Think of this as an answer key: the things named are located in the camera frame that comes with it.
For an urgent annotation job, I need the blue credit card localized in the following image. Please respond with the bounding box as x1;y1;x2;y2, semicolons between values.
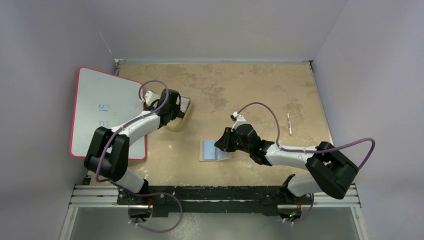
202;139;229;161

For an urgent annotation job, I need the beige leather card holder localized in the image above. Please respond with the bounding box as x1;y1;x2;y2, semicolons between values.
198;139;233;163

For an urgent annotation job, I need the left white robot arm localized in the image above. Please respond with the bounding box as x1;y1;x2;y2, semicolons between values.
84;89;182;205

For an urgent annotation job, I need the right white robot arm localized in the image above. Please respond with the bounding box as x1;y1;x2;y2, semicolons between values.
214;124;359;204

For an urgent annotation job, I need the stack of cards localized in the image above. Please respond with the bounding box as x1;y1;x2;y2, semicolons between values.
180;96;191;115

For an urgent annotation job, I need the beige plastic tray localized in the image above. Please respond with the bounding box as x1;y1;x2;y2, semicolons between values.
164;103;192;132

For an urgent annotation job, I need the white green pen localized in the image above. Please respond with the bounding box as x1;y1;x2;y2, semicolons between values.
286;112;293;136

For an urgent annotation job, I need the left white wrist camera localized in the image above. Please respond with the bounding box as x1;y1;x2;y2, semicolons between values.
143;90;161;107

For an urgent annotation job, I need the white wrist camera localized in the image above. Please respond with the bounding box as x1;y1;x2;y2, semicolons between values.
230;111;247;131
143;90;161;107

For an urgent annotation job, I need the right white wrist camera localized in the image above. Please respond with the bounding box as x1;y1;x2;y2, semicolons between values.
230;111;247;131

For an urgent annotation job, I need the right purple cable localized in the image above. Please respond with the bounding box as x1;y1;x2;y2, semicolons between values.
231;101;376;226

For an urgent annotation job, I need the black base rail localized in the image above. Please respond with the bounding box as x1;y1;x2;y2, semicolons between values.
117;182;312;219

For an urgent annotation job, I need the white board with pink frame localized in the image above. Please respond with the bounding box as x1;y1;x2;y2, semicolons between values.
69;67;144;159

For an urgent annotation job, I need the aluminium frame rail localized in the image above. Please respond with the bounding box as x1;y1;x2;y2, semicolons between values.
67;184;362;210

